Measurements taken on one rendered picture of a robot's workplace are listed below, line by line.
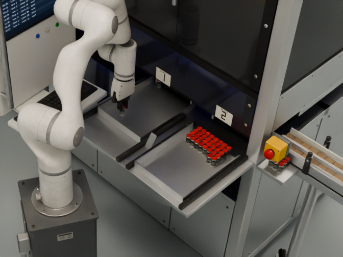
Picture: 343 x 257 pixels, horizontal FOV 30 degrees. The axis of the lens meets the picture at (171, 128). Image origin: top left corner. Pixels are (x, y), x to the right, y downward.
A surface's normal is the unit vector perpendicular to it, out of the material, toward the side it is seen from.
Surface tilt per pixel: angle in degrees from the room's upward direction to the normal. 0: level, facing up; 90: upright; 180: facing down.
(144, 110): 0
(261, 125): 90
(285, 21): 90
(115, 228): 0
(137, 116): 0
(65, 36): 90
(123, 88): 91
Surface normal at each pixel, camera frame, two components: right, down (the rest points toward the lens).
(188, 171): 0.07, -0.74
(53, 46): 0.81, 0.44
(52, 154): 0.27, -0.35
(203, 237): -0.68, 0.45
